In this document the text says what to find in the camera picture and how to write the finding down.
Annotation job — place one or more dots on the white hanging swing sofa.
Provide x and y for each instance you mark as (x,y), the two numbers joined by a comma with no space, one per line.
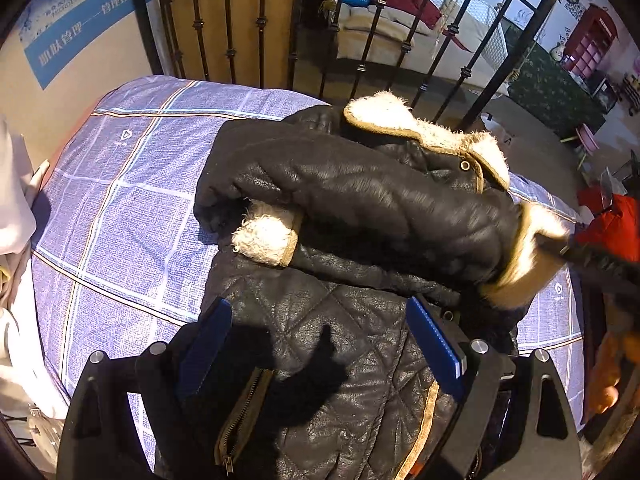
(409,33)

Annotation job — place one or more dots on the red puffy garment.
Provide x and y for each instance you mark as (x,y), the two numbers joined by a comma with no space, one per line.
(614,229)

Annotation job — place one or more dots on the green patterned cabinet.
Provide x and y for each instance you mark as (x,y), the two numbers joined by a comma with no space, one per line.
(549,93)

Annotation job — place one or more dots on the blue plaid bed sheet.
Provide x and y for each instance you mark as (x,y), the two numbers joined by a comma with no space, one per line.
(118,259)

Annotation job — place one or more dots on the pink small stool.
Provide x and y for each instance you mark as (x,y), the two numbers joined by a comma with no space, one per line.
(585,143)

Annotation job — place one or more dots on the black quilted shearling jacket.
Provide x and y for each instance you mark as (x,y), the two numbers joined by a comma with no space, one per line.
(327,222)

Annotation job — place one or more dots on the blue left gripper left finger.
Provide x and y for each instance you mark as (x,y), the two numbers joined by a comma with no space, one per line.
(211,331)

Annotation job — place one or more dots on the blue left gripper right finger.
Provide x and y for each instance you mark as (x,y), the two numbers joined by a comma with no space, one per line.
(438,345)

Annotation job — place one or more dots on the black iron bed footboard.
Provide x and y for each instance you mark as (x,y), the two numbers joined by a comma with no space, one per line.
(259,43)

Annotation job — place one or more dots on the red phone booth cabinet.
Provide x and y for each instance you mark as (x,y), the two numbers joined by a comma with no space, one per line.
(589,42)

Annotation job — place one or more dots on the blue and white wall poster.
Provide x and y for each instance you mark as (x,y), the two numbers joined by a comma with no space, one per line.
(53,32)

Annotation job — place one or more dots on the pile of white clothes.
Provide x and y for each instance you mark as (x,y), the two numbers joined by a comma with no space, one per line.
(22,359)

